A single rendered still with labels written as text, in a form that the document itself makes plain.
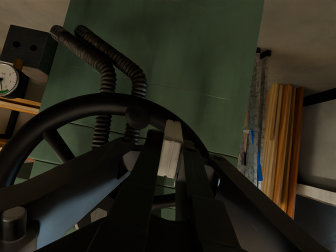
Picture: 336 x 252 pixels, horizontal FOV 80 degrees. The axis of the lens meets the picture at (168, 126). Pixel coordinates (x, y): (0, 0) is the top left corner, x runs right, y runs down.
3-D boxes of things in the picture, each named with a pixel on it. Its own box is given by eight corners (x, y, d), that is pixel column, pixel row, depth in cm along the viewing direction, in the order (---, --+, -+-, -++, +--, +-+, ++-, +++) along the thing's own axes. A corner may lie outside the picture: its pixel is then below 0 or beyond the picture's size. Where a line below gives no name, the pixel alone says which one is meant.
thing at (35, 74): (48, 31, 41) (37, 68, 40) (74, 58, 53) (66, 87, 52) (7, 22, 41) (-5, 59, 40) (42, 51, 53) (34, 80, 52)
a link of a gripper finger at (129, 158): (155, 177, 13) (111, 168, 13) (160, 150, 18) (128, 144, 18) (160, 156, 13) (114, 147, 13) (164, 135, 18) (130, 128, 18)
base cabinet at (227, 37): (288, -121, 51) (243, 158, 43) (220, 22, 108) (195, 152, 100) (112, -161, 50) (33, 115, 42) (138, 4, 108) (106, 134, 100)
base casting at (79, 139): (241, 158, 43) (234, 201, 42) (195, 152, 100) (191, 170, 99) (34, 115, 43) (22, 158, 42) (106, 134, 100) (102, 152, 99)
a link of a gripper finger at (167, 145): (165, 177, 15) (155, 175, 15) (168, 146, 22) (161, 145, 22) (173, 139, 14) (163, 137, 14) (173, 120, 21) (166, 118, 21)
